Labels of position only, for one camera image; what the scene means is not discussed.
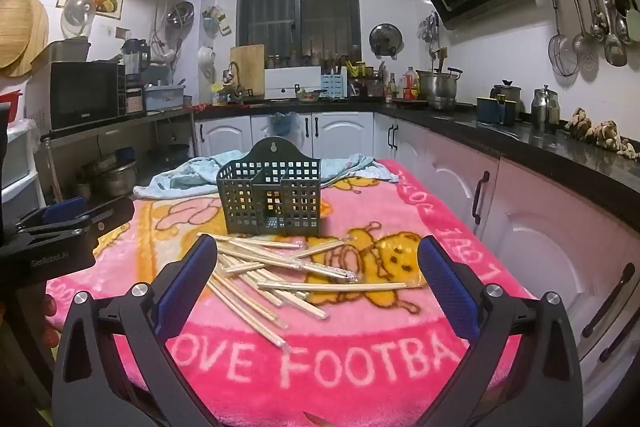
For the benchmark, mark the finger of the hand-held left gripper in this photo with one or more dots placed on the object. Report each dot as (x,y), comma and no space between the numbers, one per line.
(112,212)
(65,209)

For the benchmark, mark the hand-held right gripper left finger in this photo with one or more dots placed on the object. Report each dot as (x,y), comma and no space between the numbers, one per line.
(182,292)

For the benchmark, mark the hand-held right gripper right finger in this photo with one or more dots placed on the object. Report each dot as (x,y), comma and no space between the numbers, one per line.
(447,292)

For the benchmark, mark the pile of wooden chopsticks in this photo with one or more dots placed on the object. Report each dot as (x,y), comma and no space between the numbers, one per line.
(325,287)

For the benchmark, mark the dark green utensil basket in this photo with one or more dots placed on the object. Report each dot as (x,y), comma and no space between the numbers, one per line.
(260,157)

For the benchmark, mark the cluster of small hanging utensils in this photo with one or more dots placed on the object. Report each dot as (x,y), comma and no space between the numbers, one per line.
(429,32)

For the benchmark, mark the row of hanging cooking utensils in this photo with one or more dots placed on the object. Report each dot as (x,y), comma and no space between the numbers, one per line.
(605,27)

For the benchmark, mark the person's left hand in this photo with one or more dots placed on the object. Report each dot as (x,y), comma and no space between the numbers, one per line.
(51,307)

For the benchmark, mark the steel pot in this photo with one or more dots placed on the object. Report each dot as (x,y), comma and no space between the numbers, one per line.
(117,179)

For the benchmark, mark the metal storage shelf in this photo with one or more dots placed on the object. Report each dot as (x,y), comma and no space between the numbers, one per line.
(100,134)

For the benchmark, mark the black wok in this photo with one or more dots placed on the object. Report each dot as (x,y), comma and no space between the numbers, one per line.
(174,154)

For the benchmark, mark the light blue towel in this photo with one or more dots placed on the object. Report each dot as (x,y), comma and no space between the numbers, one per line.
(190,177)

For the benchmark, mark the pink printed blanket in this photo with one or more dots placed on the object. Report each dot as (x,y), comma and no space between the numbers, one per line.
(350,332)

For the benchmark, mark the black microwave oven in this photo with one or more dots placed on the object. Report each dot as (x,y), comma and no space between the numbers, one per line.
(85,94)

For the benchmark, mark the red plastic basin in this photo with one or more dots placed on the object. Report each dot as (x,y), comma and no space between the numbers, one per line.
(10,99)

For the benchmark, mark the blender with dark jug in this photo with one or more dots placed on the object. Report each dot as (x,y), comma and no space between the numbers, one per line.
(136,59)

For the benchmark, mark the yellow dish soap bottle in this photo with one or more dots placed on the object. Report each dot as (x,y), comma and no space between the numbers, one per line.
(219,96)

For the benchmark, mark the grey plastic basin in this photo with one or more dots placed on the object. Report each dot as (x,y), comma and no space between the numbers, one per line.
(70,51)

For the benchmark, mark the round wooden board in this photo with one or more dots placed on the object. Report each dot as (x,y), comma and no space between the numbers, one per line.
(42,37)

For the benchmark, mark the white hanging pot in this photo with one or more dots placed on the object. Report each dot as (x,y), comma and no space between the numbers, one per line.
(206,57)

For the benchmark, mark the metal kitchen faucet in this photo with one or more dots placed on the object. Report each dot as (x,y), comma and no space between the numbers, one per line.
(232,74)

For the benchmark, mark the dark blue container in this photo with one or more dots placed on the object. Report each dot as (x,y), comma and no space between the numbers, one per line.
(492,112)

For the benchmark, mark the blue plastic bag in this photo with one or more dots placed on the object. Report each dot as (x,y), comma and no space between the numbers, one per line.
(284,124)

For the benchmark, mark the glass pot lid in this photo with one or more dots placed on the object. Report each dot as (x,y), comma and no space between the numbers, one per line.
(77,14)

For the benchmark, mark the wooden cutting board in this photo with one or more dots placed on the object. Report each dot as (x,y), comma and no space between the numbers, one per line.
(247,69)

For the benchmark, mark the steel canister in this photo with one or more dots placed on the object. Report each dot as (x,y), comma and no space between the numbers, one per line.
(545,109)

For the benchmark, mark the steel stockpot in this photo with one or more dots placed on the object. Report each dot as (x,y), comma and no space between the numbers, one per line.
(437,84)

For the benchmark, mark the dark sauce bottle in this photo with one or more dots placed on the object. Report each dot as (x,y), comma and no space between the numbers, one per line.
(391,92)

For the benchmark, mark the hanging steel bowl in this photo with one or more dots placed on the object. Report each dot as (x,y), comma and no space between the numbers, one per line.
(180,14)

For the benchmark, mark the oil bottle with red label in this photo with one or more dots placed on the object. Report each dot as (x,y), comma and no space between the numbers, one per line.
(411,84)

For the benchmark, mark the pile of ginger roots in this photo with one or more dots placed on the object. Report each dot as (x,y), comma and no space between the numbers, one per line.
(602,132)

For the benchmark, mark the bowl of food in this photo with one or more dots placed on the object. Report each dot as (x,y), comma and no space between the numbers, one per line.
(307,96)

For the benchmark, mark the light blue knife holder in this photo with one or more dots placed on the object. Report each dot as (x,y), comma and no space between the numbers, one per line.
(334,87)

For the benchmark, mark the row of jars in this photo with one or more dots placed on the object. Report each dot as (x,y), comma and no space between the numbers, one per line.
(310,59)

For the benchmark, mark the wall holder with sponges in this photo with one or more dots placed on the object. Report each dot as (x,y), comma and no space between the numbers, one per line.
(217,21)

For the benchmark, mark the dark pot lid on wall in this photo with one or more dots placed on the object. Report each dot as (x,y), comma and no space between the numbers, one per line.
(385,39)

